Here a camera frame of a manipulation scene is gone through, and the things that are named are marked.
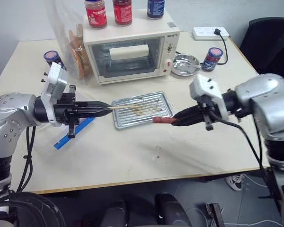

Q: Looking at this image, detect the white sneaker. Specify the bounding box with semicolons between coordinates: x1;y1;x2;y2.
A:
225;174;245;191

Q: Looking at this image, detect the cream toaster oven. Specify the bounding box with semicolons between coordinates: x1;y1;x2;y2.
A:
82;10;181;86

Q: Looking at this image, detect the black ring-shaped robot part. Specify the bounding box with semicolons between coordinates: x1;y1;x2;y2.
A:
0;191;67;227

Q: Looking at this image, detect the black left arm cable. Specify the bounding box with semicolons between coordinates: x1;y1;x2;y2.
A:
16;125;37;192

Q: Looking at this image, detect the blue jar with pink lid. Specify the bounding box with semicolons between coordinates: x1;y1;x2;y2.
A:
201;47;223;72
43;50;67;71

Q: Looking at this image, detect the dark rounded shape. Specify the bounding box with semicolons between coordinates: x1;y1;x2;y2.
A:
154;193;189;227
100;200;129;227

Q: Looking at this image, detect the round metal dish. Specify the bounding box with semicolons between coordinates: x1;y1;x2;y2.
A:
171;53;201;77

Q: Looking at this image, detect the red jar with text label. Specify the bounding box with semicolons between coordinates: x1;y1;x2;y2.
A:
112;0;134;26

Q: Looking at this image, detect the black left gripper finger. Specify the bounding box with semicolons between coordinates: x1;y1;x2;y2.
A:
75;101;110;110
75;108;112;118

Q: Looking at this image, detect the black plug with cable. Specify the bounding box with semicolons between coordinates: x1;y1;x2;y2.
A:
212;28;229;65

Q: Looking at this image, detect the rusty metal bar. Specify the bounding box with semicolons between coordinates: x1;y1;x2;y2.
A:
205;202;226;227

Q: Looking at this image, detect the white floor cable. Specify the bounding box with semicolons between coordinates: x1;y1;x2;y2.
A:
241;174;272;199

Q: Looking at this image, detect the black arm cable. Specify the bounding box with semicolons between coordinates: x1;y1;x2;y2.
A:
209;113;276;198
16;125;37;192

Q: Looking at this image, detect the red sausage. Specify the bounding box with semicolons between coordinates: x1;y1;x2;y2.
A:
152;116;178;124

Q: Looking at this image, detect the red jar with cartoon label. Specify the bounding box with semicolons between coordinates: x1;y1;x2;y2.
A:
84;0;108;30

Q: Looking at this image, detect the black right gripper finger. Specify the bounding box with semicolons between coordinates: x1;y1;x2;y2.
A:
173;105;204;119
171;115;207;128

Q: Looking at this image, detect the white power strip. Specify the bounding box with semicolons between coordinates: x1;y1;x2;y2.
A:
192;26;231;42

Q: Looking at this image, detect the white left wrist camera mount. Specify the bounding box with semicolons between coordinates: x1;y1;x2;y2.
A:
40;61;69;128

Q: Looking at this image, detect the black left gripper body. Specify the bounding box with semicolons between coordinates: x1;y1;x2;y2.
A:
53;84;84;139

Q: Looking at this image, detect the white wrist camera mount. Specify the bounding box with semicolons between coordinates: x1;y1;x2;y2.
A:
188;74;231;119
40;61;69;128

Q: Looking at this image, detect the clear plastic bag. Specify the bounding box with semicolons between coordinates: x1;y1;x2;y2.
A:
45;0;97;86

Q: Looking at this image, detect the blue jar without lid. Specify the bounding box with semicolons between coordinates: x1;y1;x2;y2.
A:
146;0;167;20

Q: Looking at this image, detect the metal spoon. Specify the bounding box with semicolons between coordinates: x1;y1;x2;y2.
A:
173;61;202;70

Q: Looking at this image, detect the ribbed metal baking tray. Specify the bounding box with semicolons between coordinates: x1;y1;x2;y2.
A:
111;91;174;130

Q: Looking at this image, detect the blue tape strip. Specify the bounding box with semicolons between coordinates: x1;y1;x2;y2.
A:
53;116;97;150

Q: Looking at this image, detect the black office chair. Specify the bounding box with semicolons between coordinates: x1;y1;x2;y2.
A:
240;17;284;93

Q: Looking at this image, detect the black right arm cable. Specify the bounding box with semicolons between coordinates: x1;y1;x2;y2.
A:
209;113;276;198

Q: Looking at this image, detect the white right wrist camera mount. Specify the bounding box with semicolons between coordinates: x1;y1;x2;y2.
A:
188;74;231;119

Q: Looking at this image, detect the wooden skewer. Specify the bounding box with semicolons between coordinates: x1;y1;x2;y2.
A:
107;104;138;110

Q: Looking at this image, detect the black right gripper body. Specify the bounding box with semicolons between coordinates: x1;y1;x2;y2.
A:
196;95;220;131

